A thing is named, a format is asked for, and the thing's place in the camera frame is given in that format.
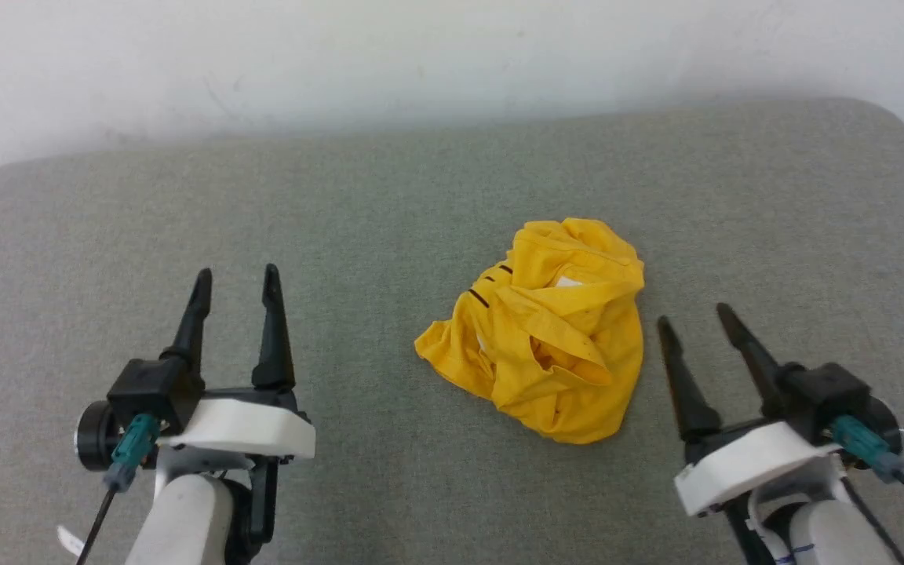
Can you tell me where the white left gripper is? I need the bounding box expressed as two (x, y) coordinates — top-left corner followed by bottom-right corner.
(155, 263), (317, 546)

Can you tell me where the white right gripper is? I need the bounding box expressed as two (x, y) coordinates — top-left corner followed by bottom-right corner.
(657, 303), (849, 519)

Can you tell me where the yellow cartoon print garment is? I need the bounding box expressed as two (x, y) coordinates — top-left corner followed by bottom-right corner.
(414, 217), (646, 446)

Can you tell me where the left teal plug black cable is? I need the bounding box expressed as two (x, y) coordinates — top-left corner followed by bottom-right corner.
(74, 414), (162, 565)

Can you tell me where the teal plug black cable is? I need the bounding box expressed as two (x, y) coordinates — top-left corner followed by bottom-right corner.
(74, 414), (162, 565)
(828, 415), (904, 520)

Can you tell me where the right teal plug black cable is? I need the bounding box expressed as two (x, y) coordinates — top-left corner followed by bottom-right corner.
(828, 415), (904, 520)

